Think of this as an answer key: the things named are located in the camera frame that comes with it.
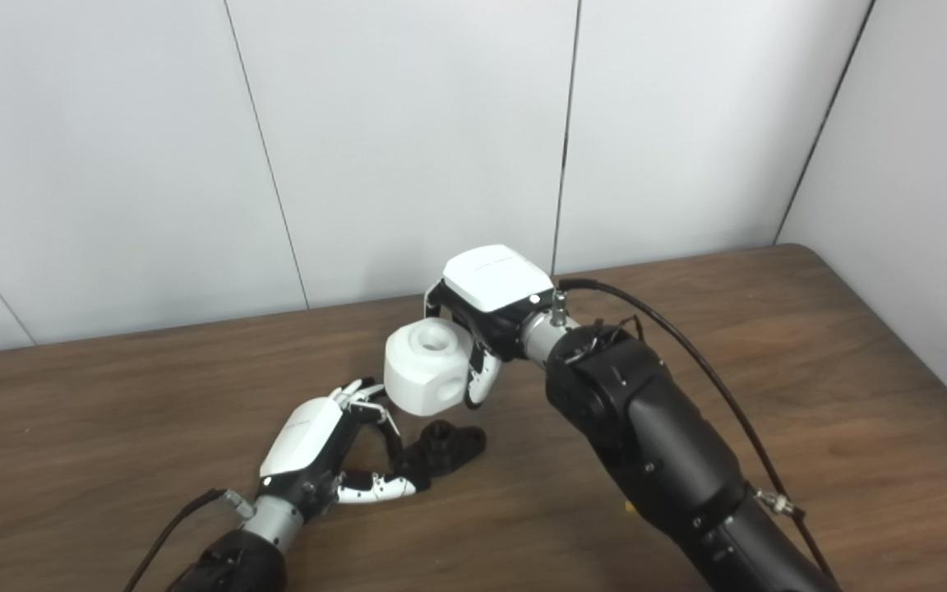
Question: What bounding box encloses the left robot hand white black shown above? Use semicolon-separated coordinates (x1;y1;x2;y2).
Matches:
239;378;418;550

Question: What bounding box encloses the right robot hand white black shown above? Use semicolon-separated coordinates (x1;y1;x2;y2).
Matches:
422;244;583;410

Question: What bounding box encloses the round white piece with holes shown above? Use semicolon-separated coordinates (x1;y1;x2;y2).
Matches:
383;317;474;418

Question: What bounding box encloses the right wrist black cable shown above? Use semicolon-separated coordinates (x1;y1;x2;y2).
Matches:
557;278;840;586

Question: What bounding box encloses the black flanged holder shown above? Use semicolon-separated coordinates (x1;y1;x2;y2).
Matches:
395;419;488;494

